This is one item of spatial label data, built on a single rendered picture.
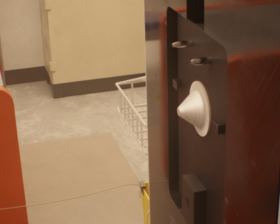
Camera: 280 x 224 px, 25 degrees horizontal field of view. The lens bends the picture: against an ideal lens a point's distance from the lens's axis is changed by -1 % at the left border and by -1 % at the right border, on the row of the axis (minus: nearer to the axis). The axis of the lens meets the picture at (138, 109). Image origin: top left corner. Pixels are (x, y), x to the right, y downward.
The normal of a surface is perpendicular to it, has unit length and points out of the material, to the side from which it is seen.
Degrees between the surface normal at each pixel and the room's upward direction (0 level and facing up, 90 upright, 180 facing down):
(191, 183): 0
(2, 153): 90
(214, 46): 90
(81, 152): 0
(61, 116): 0
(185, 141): 90
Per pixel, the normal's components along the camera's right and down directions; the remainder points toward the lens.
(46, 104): -0.03, -0.92
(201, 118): -0.39, 0.49
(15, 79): 0.27, 0.37
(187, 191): -0.96, 0.14
